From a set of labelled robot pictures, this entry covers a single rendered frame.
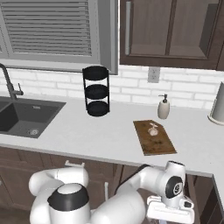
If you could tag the grey wall socket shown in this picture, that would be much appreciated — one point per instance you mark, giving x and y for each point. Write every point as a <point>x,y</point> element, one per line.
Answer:
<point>153,75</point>

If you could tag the brown base cupboard door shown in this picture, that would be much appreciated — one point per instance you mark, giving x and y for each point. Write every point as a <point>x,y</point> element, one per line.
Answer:
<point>208,201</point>
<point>97,175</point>
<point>17,178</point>

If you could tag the beige soap dispenser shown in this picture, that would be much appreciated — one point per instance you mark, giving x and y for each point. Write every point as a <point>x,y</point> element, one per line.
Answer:
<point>163,109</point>

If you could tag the dark grey sink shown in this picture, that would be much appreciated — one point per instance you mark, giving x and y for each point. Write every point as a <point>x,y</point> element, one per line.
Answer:
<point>26,116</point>

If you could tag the pale garlic bulb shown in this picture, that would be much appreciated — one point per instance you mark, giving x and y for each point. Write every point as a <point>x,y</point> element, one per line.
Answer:
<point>152,131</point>

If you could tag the black three-tier stand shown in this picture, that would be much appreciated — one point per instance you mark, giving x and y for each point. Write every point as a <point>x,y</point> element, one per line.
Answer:
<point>96,92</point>

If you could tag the dark brown wall cupboard door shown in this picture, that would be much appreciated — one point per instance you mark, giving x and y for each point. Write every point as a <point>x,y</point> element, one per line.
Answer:
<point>172,32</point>

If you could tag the grey window with blinds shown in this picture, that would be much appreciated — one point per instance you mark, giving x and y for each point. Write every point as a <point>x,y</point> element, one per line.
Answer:
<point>52,32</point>

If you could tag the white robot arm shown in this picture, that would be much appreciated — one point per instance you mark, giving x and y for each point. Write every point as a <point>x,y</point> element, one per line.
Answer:
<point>125,208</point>

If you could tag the brown wooden cutting board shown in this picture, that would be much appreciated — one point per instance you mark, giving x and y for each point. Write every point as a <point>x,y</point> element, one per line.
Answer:
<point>154,139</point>

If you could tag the dark grey tap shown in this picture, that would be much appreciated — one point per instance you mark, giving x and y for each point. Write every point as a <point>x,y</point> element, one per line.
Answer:
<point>11,84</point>

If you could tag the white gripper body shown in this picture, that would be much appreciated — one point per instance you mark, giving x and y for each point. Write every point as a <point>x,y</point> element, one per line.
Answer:
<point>170,214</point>

